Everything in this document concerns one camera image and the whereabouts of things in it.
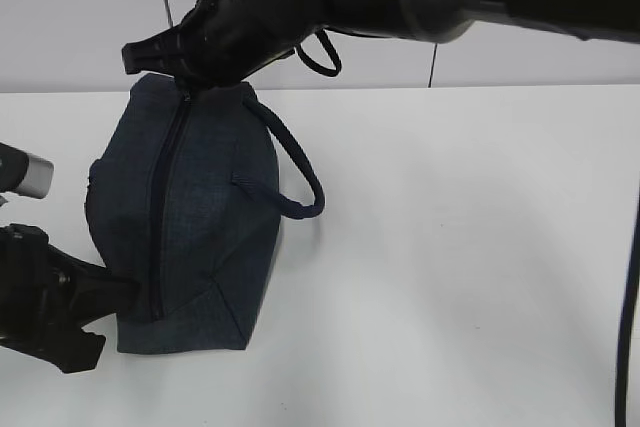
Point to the dark blue lunch bag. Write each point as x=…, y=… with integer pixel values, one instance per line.
x=187, y=200

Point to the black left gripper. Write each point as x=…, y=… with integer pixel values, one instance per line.
x=32, y=316

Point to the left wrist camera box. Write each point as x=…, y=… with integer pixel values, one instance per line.
x=25, y=174

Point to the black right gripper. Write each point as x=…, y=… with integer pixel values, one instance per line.
x=228, y=40

